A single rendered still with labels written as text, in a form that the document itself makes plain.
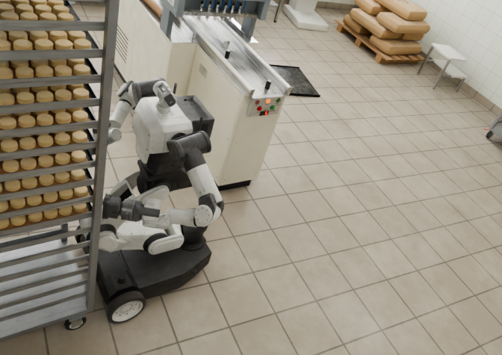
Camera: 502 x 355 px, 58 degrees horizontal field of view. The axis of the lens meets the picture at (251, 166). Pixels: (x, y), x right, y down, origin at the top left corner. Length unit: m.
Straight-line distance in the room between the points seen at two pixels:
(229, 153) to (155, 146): 1.19
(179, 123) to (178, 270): 0.95
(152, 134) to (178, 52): 1.45
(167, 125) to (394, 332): 1.90
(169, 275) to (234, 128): 1.02
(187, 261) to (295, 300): 0.71
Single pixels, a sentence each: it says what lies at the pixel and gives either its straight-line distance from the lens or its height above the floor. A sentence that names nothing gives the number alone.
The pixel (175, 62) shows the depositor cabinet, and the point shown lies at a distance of 3.36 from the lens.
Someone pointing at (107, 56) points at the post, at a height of 1.51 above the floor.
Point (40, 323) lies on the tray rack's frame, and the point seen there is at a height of 0.15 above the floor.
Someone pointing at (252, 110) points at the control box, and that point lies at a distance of 2.90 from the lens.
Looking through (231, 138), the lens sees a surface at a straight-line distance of 3.02.
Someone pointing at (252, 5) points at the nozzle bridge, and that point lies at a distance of 3.55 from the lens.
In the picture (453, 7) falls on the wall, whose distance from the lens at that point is 7.15.
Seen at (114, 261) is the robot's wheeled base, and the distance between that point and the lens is 2.57.
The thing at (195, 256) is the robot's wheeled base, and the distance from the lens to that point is 2.68.
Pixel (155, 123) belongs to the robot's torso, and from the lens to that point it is 1.95.
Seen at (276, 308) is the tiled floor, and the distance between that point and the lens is 2.82.
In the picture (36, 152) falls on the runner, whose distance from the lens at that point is 1.69.
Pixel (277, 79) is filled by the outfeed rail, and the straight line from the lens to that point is 3.05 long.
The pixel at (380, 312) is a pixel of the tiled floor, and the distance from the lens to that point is 3.12.
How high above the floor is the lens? 2.21
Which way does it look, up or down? 37 degrees down
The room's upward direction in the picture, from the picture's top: 19 degrees clockwise
